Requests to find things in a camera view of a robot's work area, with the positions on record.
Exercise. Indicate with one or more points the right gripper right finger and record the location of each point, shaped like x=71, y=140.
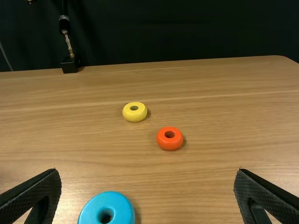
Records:
x=264, y=193

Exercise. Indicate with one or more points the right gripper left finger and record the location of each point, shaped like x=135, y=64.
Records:
x=21, y=198

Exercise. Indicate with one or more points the black clamp stand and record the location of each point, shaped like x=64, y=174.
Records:
x=69, y=66

